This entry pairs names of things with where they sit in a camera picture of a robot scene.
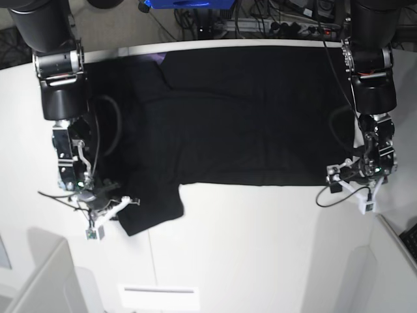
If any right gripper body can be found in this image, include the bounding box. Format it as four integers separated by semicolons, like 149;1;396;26
76;182;121;211

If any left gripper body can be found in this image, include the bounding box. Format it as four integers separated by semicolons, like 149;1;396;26
341;157;377;185

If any black T-shirt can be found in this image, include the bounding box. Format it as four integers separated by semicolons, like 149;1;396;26
85;46;354;236

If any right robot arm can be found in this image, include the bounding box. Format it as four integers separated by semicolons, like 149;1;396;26
1;1;116;213

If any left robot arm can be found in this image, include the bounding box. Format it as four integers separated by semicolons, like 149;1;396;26
342;1;400;185

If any black keyboard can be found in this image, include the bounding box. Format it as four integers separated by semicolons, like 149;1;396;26
399;224;417;261

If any grey partition left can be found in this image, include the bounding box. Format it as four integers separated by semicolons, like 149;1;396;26
5;228;89;312

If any grey partition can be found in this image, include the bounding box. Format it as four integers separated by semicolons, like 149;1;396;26
334;215;416;312
5;228;89;312

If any grey partition right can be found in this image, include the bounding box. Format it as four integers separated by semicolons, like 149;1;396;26
334;215;416;312

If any white power strip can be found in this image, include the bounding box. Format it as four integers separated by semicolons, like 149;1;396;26
216;18;319;37

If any blue box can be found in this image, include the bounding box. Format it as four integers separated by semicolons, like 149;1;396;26
144;0;235;10

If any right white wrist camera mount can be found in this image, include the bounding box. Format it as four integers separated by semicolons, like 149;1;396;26
85;196;140;241

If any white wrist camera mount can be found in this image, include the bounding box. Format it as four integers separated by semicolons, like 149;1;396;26
85;196;140;241
326;163;388;215

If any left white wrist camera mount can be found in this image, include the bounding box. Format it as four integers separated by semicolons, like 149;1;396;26
326;163;388;215

